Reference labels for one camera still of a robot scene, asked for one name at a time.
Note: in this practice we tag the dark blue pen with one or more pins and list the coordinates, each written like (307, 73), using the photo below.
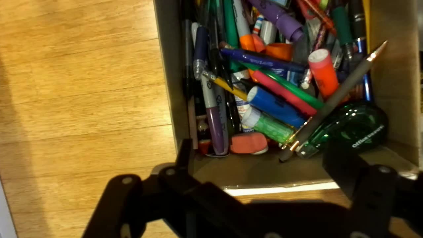
(256, 58)

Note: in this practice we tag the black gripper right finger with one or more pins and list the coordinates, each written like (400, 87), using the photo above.
(379, 193)

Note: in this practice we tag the thin red pen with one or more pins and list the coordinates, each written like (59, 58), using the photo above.
(315, 11)

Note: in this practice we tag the orange highlighter with white cap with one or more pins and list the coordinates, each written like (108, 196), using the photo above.
(326, 77)

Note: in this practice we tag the green marker with white cap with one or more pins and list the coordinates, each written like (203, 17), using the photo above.
(273, 128)

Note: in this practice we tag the dark green marker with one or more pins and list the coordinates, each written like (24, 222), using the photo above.
(231, 27)

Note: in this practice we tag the blue and black pen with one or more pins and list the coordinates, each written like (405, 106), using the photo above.
(363, 48)

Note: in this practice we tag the pink eraser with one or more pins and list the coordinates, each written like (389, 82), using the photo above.
(249, 143)

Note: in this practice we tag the thick blue marker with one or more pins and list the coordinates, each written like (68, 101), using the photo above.
(275, 106)

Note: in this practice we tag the gray pen with silver tip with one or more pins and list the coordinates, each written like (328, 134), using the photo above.
(339, 94)

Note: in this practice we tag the green tape dispenser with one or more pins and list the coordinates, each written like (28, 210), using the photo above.
(357, 126)

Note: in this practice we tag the green capped pen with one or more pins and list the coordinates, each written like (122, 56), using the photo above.
(342, 21)

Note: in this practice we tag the thick purple marker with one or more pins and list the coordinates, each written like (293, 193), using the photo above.
(282, 20)

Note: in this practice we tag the yellow pencil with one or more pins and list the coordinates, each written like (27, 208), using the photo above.
(229, 86)

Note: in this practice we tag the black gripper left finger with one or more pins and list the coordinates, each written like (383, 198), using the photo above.
(146, 202)

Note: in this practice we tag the purple and gray marker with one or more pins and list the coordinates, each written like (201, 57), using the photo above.
(219, 132)

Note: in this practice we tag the orange marker cap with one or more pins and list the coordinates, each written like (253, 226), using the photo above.
(279, 52)

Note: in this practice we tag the thin green pen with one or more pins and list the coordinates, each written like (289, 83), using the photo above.
(305, 94)

